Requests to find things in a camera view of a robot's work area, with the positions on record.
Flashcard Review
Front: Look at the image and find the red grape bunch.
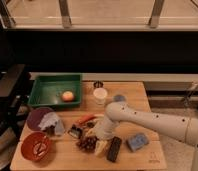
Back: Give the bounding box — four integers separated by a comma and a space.
76, 136, 97, 152

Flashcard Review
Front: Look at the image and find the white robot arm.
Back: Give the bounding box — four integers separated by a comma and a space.
94, 102, 198, 171

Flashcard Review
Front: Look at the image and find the purple plate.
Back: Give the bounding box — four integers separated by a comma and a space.
27, 107, 53, 131

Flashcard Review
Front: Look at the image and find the pale translucent gripper finger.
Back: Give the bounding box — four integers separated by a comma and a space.
94, 140, 108, 156

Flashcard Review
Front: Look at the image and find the small black metal clip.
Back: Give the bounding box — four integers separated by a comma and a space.
68, 125, 83, 139

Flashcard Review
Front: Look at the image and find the banana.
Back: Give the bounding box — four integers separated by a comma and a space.
94, 114, 104, 119

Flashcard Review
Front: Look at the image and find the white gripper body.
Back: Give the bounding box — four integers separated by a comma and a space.
93, 116, 118, 140

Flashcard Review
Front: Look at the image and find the green plastic tray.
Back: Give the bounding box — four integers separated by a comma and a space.
28, 74, 82, 108

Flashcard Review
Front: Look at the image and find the crumpled plastic bag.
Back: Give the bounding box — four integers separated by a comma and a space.
39, 112, 65, 136

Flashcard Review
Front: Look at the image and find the black chair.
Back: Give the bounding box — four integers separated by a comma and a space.
0, 64, 30, 138

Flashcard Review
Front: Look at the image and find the black remote control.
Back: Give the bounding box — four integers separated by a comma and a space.
107, 137, 122, 162

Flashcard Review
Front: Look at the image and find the blue cup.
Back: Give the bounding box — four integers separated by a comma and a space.
113, 94, 126, 102

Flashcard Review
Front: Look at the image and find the black handled tool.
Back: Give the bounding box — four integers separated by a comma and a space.
87, 122, 95, 128

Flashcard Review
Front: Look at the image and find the white cup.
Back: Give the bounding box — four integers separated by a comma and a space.
93, 88, 108, 105

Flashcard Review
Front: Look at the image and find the blue sponge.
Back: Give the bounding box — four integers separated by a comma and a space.
126, 133, 149, 152

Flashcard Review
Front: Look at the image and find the red bowl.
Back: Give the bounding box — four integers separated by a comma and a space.
21, 132, 51, 162

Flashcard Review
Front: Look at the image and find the orange carrot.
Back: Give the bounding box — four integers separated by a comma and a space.
78, 115, 95, 124

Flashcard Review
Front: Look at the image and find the apple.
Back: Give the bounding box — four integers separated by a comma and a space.
61, 91, 75, 102

